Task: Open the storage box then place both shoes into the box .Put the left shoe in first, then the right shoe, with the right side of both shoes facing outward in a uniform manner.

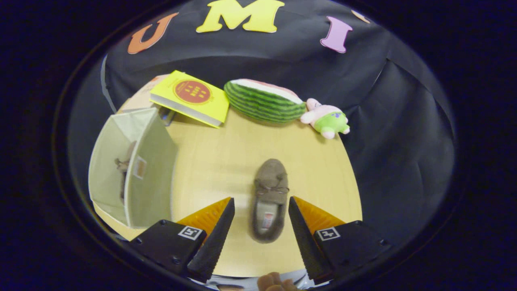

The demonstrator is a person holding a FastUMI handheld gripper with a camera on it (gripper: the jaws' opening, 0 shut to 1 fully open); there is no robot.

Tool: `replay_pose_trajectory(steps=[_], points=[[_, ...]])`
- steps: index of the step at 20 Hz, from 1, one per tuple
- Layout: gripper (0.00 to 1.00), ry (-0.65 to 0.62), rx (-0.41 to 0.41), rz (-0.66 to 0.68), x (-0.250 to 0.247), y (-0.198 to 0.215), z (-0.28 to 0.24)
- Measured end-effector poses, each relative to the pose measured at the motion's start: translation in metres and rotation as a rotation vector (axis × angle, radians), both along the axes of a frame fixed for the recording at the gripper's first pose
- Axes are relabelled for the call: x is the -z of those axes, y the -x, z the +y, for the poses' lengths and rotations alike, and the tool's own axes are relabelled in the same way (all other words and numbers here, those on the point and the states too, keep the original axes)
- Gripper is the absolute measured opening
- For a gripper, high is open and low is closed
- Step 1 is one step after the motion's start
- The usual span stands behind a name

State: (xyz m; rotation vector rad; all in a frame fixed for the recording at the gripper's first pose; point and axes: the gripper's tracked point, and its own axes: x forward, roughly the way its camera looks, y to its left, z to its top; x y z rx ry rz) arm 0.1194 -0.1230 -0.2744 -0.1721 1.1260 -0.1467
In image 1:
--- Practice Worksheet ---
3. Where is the watermelon slice plush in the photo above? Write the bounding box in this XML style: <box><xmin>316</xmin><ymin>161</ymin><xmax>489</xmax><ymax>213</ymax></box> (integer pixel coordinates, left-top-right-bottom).
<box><xmin>224</xmin><ymin>78</ymin><xmax>307</xmax><ymax>123</ymax></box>

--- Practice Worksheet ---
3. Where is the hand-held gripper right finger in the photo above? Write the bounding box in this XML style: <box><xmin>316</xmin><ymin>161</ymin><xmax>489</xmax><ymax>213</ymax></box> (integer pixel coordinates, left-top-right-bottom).
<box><xmin>288</xmin><ymin>196</ymin><xmax>392</xmax><ymax>285</ymax></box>

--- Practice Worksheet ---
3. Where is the pink and green plush toy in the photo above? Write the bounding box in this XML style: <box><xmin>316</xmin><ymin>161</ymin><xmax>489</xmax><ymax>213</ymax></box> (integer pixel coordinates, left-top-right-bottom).
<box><xmin>300</xmin><ymin>98</ymin><xmax>351</xmax><ymax>140</ymax></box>

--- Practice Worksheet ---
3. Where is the yellow book with red circle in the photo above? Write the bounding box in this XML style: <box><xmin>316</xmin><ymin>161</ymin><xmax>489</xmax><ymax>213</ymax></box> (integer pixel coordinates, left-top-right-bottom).
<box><xmin>149</xmin><ymin>70</ymin><xmax>230</xmax><ymax>129</ymax></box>

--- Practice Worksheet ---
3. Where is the brown moccasin shoe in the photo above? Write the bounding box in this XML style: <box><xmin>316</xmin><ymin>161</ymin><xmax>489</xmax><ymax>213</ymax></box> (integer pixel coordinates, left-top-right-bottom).
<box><xmin>251</xmin><ymin>158</ymin><xmax>290</xmax><ymax>244</ymax></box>
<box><xmin>114</xmin><ymin>141</ymin><xmax>137</xmax><ymax>202</ymax></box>

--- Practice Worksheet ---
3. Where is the white fabric storage box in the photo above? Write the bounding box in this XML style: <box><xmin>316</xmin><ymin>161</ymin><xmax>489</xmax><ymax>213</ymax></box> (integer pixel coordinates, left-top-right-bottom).
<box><xmin>88</xmin><ymin>107</ymin><xmax>178</xmax><ymax>229</ymax></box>

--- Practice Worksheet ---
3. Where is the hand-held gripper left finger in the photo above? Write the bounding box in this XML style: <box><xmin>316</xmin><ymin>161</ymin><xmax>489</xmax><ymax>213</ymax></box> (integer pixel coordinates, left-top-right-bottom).
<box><xmin>128</xmin><ymin>197</ymin><xmax>235</xmax><ymax>283</ymax></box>

